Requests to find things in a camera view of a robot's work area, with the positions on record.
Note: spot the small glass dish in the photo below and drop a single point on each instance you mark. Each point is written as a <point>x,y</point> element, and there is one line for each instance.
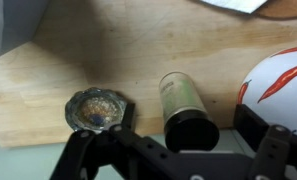
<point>94,108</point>

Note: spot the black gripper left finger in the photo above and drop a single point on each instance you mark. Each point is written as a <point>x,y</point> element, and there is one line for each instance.
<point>128,116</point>

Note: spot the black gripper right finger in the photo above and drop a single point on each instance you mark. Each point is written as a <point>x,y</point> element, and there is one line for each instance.
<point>251,126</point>

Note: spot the white crock red chilies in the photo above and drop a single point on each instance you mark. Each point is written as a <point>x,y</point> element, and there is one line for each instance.
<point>281,96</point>

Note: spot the green herb spice bottle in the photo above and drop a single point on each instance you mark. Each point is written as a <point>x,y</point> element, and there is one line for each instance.
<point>181,100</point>

